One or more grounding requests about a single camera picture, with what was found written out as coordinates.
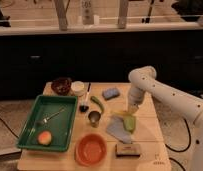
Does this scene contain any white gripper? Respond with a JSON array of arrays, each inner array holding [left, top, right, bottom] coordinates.
[[128, 87, 145, 115]]

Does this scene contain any yellow banana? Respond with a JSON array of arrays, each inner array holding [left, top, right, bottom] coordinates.
[[111, 111, 128, 117]]

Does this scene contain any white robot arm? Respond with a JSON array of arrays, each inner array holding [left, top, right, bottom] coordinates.
[[128, 66, 203, 171]]

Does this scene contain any white small bowl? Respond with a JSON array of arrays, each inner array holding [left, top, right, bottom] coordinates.
[[71, 81, 85, 96]]

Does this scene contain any red orange bowl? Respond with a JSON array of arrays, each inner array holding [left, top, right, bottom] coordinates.
[[75, 134, 107, 167]]

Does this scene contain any dark red bowl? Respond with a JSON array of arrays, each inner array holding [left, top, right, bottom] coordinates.
[[51, 77, 72, 95]]

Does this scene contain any green cup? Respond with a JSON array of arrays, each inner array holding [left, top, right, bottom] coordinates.
[[124, 115, 136, 133]]

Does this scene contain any blue grey cloth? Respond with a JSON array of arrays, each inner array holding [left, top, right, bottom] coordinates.
[[106, 115, 132, 144]]

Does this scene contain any blue sponge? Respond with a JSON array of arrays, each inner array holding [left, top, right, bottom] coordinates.
[[102, 88, 120, 100]]

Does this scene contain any metal cup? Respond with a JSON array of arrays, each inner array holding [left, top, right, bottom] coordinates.
[[88, 111, 101, 127]]

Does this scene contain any green cucumber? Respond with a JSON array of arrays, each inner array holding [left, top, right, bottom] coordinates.
[[90, 96, 104, 114]]

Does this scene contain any black white eraser block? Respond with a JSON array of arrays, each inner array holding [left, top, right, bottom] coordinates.
[[115, 143, 141, 157]]

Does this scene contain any green plastic tray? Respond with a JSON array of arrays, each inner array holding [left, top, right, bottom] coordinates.
[[17, 95, 78, 152]]

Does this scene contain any silver fork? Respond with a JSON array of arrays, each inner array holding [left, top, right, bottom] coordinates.
[[37, 108, 65, 125]]

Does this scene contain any peach fruit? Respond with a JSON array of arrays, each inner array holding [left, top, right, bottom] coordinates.
[[37, 131, 52, 145]]

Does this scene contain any black cable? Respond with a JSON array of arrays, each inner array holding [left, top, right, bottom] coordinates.
[[164, 118, 193, 153]]

